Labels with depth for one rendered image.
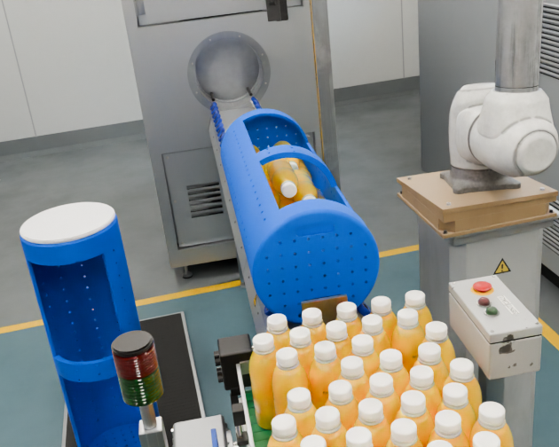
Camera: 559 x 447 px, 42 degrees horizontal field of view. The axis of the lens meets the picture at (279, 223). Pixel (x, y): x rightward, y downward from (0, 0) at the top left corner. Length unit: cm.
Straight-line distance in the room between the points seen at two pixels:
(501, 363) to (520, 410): 99
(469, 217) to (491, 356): 62
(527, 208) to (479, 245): 15
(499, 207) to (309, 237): 60
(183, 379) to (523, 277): 144
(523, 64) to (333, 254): 63
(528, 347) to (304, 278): 49
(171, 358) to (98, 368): 82
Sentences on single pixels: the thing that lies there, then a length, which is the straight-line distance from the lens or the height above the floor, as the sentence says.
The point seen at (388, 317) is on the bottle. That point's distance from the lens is 146.
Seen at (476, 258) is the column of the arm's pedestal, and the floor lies 91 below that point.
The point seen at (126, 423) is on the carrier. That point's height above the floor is 17.
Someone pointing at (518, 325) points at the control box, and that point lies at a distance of 138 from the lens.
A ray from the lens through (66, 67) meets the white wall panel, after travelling 663.
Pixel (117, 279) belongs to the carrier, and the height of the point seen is 85.
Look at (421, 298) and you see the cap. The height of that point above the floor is 109.
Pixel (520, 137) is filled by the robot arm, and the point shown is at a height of 128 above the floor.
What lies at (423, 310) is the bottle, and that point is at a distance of 148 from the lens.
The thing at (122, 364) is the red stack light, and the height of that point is 124.
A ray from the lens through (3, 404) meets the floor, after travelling 339.
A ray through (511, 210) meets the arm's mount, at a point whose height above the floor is 104.
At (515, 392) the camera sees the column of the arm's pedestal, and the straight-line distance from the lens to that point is 233.
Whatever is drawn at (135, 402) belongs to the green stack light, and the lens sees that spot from 115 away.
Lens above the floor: 184
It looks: 24 degrees down
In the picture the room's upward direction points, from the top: 6 degrees counter-clockwise
